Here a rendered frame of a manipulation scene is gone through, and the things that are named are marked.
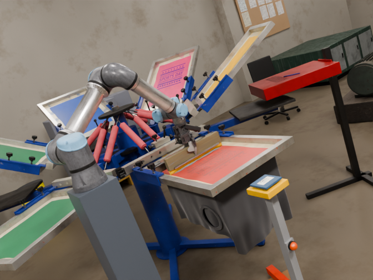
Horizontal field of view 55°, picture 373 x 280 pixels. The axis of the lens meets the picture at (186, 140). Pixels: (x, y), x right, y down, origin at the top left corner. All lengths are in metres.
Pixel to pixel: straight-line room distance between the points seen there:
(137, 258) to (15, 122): 4.55
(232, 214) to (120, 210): 0.58
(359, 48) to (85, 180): 7.15
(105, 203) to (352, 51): 6.86
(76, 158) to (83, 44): 4.94
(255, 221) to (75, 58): 4.88
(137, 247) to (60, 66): 4.82
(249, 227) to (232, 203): 0.18
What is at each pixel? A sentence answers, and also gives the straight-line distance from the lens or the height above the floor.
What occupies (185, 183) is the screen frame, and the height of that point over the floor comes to 0.99.
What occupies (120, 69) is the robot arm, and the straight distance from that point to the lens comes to 1.73.
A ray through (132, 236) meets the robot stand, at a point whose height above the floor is 0.93.
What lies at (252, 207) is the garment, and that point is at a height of 0.73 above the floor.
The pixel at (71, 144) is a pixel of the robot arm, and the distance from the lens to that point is 1.53.
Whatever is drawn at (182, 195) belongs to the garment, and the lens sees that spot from 2.05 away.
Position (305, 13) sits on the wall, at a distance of 10.03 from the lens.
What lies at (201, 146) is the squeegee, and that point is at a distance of 2.17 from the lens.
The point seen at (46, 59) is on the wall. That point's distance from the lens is 6.17.
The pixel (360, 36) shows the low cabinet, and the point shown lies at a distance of 8.20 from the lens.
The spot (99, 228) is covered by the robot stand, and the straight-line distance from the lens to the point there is 1.58.
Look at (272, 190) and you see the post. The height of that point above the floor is 0.95.
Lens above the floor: 1.62
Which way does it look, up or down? 14 degrees down
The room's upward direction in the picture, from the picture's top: 20 degrees counter-clockwise
